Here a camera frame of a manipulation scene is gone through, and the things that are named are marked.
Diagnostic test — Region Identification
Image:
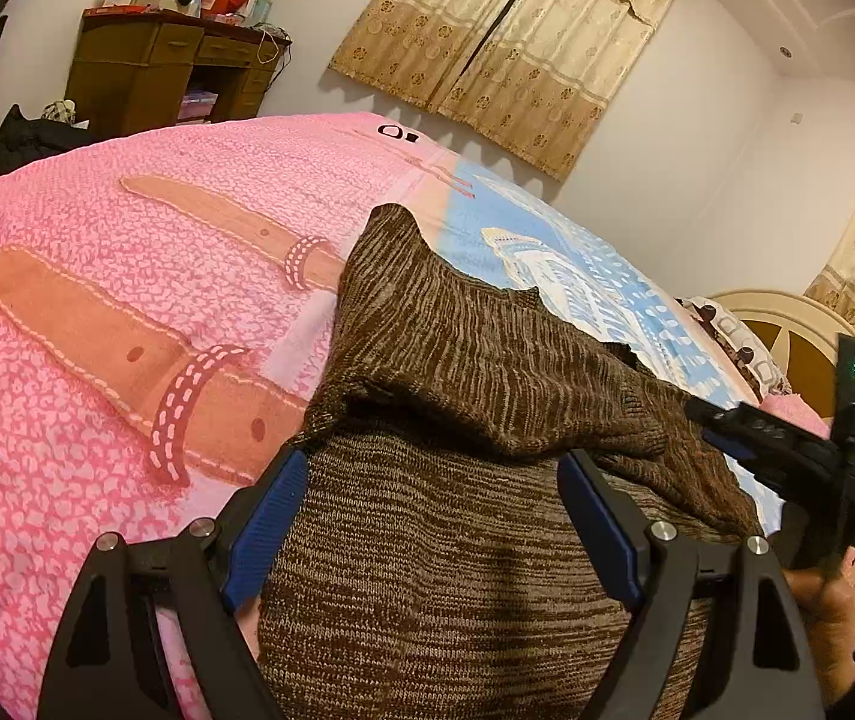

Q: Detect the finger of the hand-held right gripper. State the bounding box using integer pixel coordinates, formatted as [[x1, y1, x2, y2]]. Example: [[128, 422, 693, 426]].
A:
[[682, 394, 841, 482]]

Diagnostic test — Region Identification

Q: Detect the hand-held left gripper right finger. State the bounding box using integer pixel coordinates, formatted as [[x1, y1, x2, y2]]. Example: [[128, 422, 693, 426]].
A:
[[556, 450, 826, 720]]

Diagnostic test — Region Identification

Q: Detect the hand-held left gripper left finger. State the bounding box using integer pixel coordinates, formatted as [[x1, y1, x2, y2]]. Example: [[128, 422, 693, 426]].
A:
[[37, 444, 310, 720]]

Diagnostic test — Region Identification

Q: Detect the brown knit sweater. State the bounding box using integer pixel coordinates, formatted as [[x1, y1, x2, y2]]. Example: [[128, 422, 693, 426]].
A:
[[256, 202, 766, 720]]

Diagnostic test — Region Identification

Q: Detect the person's right hand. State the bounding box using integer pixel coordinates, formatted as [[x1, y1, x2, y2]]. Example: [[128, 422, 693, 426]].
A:
[[782, 568, 855, 715]]

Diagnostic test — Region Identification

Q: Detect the pink pillow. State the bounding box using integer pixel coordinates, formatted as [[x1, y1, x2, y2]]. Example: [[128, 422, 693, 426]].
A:
[[761, 392, 832, 437]]

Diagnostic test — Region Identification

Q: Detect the cream round headboard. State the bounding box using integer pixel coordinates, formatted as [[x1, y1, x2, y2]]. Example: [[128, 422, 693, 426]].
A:
[[708, 289, 855, 595]]

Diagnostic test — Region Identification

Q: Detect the white patterned pillow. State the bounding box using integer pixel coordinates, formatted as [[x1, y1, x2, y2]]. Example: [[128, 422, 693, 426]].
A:
[[678, 296, 793, 396]]

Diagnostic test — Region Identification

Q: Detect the pink and blue printed blanket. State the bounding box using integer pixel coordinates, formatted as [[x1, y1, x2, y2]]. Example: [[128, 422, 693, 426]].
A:
[[0, 112, 833, 720]]

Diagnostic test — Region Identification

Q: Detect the pink box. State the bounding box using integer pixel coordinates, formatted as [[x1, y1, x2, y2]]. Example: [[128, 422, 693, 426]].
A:
[[178, 88, 220, 122]]

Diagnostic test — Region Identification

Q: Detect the black bag by desk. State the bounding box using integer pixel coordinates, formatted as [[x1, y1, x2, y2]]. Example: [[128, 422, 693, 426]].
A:
[[0, 99, 111, 179]]

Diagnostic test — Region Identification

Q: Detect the brown wooden desk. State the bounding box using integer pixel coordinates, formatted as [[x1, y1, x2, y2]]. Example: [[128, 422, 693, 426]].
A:
[[65, 6, 293, 142]]

